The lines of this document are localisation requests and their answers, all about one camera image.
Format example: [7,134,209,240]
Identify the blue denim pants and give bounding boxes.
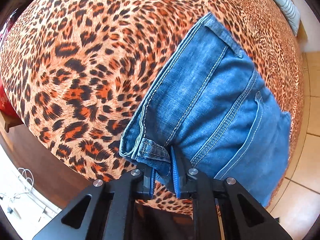
[119,13,291,206]

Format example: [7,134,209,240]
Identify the red bag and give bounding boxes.
[0,80,18,118]

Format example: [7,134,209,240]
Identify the leopard print bedspread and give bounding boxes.
[1,0,302,215]

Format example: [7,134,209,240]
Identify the grey striped pillow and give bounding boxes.
[274,0,300,36]

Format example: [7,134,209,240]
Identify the white cable on floor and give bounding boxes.
[0,167,36,203]

